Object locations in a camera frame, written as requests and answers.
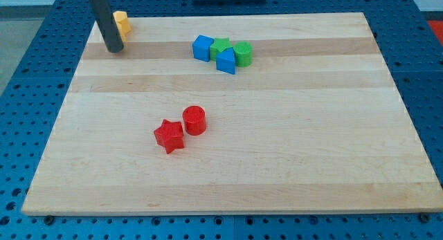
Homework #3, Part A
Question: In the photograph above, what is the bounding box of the green star block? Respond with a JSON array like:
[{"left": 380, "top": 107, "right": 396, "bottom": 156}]
[{"left": 209, "top": 37, "right": 233, "bottom": 61}]

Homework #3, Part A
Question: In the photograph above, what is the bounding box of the green cylinder block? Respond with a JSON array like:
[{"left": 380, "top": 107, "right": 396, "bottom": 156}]
[{"left": 233, "top": 41, "right": 253, "bottom": 67}]

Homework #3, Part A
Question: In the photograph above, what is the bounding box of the dark grey cylindrical robot pointer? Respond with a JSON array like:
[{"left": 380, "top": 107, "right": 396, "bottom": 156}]
[{"left": 88, "top": 0, "right": 124, "bottom": 53}]

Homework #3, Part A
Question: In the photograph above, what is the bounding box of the blue triangular prism block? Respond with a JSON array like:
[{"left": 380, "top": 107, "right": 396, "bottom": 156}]
[{"left": 215, "top": 48, "right": 236, "bottom": 75}]

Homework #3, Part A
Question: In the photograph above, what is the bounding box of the red cylinder block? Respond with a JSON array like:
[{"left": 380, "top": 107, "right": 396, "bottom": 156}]
[{"left": 182, "top": 105, "right": 206, "bottom": 136}]

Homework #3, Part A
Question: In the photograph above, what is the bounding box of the red star block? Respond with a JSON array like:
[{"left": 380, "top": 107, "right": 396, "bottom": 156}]
[{"left": 154, "top": 119, "right": 184, "bottom": 154}]

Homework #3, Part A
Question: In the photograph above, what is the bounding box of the yellow hexagon block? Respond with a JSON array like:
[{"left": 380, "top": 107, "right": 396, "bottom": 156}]
[{"left": 113, "top": 10, "right": 132, "bottom": 43}]

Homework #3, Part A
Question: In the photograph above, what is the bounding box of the light wooden board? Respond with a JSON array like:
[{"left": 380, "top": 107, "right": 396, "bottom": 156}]
[{"left": 22, "top": 12, "right": 442, "bottom": 216}]

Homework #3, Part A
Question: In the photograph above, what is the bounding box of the blue cube block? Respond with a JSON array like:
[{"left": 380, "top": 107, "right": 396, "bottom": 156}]
[{"left": 192, "top": 35, "right": 214, "bottom": 62}]

